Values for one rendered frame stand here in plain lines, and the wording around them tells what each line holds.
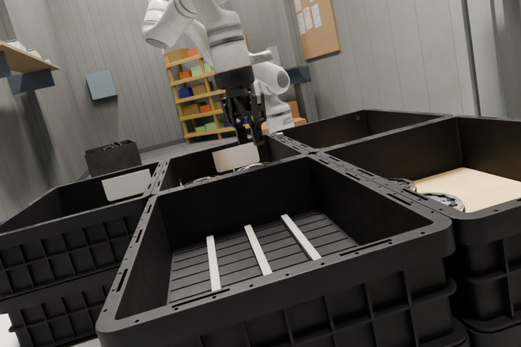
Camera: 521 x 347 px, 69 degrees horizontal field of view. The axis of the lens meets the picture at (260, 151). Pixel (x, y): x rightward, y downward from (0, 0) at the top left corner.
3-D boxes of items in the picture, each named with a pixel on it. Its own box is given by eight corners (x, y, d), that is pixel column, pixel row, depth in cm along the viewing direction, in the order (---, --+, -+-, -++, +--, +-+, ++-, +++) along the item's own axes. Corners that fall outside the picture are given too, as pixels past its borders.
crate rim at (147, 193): (55, 196, 101) (53, 187, 101) (167, 167, 105) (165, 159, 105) (-30, 258, 62) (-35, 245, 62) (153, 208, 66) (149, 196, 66)
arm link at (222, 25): (211, 44, 70) (250, 37, 74) (189, -45, 66) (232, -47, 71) (195, 51, 76) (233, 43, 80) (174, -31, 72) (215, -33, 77)
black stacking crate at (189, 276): (168, 259, 68) (151, 199, 66) (324, 214, 72) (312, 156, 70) (138, 472, 29) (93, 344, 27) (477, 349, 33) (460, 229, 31)
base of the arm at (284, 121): (273, 163, 138) (261, 118, 134) (295, 156, 140) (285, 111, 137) (282, 167, 129) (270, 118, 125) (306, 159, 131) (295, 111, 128)
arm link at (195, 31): (143, 0, 101) (218, 42, 118) (134, 33, 99) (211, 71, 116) (160, -9, 94) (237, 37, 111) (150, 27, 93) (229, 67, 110)
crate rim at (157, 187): (167, 167, 105) (165, 159, 105) (271, 140, 109) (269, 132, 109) (153, 208, 66) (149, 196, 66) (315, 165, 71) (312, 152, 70)
